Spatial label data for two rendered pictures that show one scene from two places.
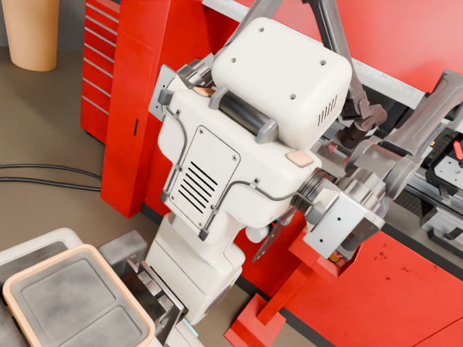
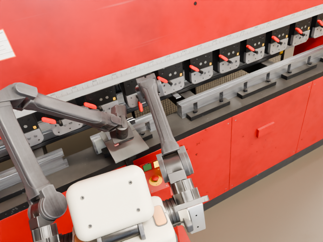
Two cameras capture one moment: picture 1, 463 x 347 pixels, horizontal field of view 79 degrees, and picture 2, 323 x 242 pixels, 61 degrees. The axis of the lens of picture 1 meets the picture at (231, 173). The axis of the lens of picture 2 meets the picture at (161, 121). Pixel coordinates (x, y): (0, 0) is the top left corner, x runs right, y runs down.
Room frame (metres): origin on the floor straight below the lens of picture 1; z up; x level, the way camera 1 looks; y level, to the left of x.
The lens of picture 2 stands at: (0.04, 0.16, 1.91)
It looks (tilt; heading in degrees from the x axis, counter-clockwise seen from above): 37 degrees down; 321
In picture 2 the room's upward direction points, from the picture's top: 9 degrees counter-clockwise
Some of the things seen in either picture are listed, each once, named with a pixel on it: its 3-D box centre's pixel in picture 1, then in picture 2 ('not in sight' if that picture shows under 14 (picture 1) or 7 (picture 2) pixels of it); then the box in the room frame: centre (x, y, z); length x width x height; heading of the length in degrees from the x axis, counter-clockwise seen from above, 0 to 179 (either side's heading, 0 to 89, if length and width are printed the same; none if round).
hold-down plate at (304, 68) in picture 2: not in sight; (299, 70); (0.73, -1.74, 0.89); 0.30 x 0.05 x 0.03; 74
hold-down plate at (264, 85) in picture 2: not in sight; (256, 88); (0.84, -1.36, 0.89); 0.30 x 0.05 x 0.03; 74
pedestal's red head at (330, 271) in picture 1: (328, 242); (163, 179); (0.85, -0.45, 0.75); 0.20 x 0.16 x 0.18; 67
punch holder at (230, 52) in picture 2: not in sight; (225, 56); (0.96, -1.15, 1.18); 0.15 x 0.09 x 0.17; 74
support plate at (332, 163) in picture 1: (339, 161); (123, 140); (1.03, -0.37, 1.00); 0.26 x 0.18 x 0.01; 164
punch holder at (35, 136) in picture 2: not in sight; (21, 129); (1.29, 0.00, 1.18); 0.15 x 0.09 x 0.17; 74
